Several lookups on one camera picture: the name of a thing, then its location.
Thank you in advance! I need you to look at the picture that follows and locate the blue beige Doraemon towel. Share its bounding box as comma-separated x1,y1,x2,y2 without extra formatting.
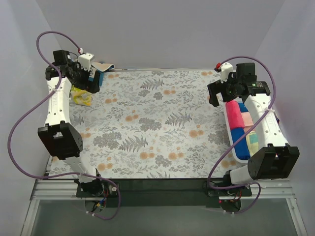
89,62,115,86

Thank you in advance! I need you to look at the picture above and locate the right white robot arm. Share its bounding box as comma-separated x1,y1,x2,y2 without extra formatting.
207,62,300,196

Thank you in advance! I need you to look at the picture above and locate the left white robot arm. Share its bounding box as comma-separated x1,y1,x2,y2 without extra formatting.
37,50,105,197

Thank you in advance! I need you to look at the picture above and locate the white plastic basket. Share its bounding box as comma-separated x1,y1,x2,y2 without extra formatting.
223,100,258,164

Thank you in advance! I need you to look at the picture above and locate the yellow lemon print towel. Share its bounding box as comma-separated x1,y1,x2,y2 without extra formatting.
70,86,92,106

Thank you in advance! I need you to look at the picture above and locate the pink rolled towel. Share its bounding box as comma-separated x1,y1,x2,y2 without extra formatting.
225,101,245,130

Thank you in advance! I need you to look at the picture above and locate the pastel checkered rolled towel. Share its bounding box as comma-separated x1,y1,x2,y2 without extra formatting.
246,131,259,157

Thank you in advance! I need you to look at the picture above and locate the blue rolled towel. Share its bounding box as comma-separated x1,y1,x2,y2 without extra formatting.
231,128,250,160

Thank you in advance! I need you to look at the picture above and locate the floral table mat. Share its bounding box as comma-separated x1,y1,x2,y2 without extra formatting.
48,69,256,179

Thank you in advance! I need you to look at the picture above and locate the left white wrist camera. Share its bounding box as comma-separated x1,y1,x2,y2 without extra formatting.
78,53,95,71

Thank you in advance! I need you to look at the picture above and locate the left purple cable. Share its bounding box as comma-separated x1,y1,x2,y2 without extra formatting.
7,31,122,221

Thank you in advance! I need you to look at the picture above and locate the purple cable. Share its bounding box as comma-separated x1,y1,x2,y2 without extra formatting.
206,56,277,215
7,31,122,221

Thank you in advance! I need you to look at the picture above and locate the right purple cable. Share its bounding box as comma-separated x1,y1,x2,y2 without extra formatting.
206,56,277,215

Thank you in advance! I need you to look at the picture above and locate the aluminium frame rail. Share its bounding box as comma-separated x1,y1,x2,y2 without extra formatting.
31,178,295,200

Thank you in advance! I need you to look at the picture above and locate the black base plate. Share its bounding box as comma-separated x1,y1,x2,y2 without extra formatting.
75,178,252,209

